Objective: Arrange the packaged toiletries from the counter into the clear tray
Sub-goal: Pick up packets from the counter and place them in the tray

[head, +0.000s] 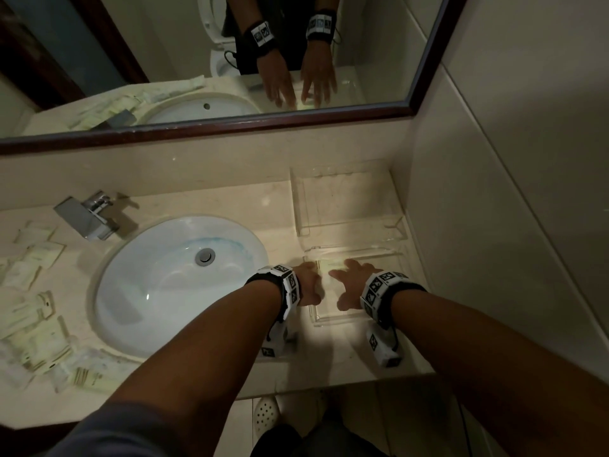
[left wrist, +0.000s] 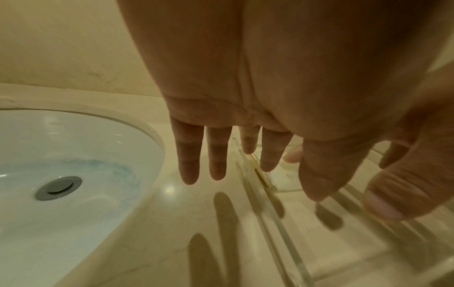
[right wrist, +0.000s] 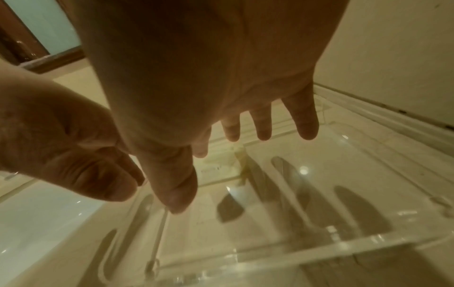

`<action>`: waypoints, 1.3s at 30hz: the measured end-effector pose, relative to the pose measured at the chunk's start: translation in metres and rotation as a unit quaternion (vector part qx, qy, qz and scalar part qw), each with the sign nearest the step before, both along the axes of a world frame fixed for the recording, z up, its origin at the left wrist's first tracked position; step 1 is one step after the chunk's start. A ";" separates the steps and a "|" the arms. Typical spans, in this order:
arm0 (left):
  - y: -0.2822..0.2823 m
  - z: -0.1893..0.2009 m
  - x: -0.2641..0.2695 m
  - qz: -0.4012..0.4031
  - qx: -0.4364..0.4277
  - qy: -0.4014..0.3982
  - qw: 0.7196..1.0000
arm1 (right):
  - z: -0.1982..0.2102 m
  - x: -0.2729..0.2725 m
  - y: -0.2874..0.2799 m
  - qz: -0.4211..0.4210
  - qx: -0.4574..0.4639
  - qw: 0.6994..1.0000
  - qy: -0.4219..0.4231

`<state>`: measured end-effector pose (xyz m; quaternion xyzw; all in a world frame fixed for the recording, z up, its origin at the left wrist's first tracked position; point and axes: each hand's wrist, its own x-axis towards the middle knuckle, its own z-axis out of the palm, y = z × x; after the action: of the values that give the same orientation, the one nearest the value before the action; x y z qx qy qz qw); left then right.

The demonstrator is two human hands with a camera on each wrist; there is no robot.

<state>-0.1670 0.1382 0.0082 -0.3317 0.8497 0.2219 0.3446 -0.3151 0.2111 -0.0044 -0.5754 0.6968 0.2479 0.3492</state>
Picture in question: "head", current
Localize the person's left hand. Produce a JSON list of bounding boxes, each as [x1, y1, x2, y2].
[[291, 261, 325, 308]]

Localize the person's right hand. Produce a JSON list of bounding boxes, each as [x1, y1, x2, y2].
[[328, 258, 384, 312]]

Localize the clear acrylic amenity tray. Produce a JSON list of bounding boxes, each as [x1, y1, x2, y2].
[[302, 247, 419, 329]]

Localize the pile of cream amenity packets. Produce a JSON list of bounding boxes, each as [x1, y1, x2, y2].
[[0, 221, 139, 394]]

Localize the person's right forearm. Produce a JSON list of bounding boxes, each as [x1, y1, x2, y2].
[[390, 289, 609, 457]]

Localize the person's left forearm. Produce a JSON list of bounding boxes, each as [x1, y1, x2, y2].
[[107, 280, 282, 457]]

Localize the white perforated slipper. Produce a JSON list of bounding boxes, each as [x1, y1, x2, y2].
[[252, 395, 282, 439]]

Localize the dark trousers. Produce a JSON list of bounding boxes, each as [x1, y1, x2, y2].
[[249, 406, 391, 457]]

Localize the white sink basin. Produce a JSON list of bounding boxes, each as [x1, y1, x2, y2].
[[88, 215, 270, 360]]

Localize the wooden framed mirror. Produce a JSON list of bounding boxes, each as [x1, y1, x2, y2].
[[0, 0, 469, 156]]

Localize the chrome faucet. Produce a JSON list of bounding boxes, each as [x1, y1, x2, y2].
[[53, 190, 122, 242]]

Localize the grey shirt sleeve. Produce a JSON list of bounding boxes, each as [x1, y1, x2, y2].
[[45, 402, 187, 457]]

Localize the dark wooden door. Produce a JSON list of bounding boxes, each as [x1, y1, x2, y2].
[[0, 421, 77, 457]]

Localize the black camera cable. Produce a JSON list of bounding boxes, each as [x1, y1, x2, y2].
[[456, 397, 476, 457]]

